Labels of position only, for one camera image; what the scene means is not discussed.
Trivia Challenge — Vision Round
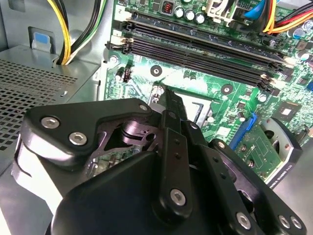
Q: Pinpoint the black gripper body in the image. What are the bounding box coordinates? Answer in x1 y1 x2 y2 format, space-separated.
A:
50 150 237 235

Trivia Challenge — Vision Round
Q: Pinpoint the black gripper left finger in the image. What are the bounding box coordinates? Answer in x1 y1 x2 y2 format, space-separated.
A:
11 88 196 224

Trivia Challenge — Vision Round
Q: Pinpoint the silver CPU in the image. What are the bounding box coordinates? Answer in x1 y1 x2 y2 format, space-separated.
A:
184 102 200 123

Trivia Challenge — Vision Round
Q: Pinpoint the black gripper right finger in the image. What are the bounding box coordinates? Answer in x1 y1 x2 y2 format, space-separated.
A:
171 94 308 235

